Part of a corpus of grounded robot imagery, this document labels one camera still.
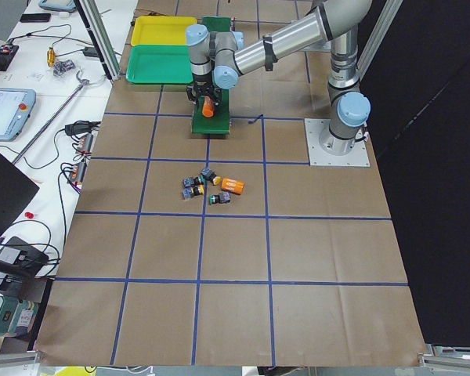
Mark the green push button on table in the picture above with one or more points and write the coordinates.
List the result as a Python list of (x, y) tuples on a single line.
[(210, 176)]

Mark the aluminium frame post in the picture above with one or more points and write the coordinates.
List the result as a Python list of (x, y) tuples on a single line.
[(93, 23)]

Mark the yellow plastic tray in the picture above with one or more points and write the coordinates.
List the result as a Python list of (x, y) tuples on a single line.
[(161, 30)]

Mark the green conveyor belt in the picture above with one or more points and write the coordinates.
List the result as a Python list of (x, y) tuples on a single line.
[(208, 118)]

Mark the orange cylinder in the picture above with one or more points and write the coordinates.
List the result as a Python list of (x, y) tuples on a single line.
[(208, 108), (232, 185)]

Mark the black power adapter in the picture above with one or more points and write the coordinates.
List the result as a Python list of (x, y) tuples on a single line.
[(90, 52)]

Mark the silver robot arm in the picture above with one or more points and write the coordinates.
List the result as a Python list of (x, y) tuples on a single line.
[(219, 58)]

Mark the yellow push button upper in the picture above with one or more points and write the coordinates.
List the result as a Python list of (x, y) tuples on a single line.
[(193, 181)]

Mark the yellow push button lower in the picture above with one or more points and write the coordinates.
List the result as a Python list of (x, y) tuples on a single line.
[(192, 192)]

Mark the gold resistor block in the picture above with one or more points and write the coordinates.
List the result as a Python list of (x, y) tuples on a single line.
[(51, 57)]

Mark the metal rod stand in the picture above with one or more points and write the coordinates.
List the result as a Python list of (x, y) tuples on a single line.
[(82, 83)]

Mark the green plastic tray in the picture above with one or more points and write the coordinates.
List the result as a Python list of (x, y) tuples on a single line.
[(159, 64)]

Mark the green push button moved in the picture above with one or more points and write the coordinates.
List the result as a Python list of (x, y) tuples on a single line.
[(220, 198)]

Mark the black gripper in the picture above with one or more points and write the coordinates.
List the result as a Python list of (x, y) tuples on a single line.
[(202, 88)]

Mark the teach pendant tablet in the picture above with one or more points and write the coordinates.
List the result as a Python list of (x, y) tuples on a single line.
[(15, 109)]

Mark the yellow push button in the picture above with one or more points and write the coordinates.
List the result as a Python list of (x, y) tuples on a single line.
[(192, 192), (193, 181)]

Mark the black smartphone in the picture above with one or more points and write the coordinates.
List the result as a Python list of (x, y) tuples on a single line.
[(35, 17)]

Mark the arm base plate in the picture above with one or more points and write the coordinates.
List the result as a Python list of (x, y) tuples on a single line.
[(325, 150)]

